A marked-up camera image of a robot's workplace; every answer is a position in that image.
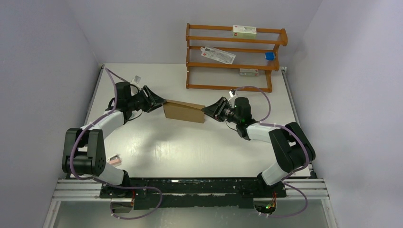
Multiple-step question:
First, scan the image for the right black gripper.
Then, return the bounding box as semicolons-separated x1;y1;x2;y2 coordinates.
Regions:
201;97;240;124

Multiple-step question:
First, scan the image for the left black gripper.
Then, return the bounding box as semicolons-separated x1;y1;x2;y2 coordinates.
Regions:
127;85;166;113

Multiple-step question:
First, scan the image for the brown cardboard box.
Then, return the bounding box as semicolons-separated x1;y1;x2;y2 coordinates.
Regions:
163;100;205;124

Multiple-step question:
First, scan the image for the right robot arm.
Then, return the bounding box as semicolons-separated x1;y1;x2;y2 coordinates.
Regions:
202;97;316;197

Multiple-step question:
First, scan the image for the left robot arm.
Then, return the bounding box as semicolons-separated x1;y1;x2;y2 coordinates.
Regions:
62;82;167;198

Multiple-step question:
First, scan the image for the white box lower shelf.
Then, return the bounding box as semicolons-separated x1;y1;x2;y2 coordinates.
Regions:
239;68;259;77

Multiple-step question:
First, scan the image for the white green box top shelf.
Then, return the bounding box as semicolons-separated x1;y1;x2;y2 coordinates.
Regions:
232;25;257;39

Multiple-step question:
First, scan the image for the white flat package middle shelf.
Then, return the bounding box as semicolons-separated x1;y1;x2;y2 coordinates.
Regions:
200;47;236;65

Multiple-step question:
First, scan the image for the orange wooden shelf rack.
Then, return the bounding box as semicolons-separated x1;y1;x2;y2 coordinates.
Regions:
185;23;288;93

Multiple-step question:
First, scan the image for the pink white small object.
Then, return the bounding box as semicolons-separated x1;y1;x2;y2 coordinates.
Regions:
106;154;122;166

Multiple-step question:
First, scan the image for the blue small cube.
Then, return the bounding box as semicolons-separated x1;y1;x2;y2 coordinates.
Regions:
265;52;276;61

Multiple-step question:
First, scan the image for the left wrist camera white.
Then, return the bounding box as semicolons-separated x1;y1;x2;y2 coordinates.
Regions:
131;76;141;87

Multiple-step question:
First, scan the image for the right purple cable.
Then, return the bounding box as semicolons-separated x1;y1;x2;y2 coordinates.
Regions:
230;86;311;219

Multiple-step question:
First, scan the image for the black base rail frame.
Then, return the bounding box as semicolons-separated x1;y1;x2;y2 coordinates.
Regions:
52;178;329;212

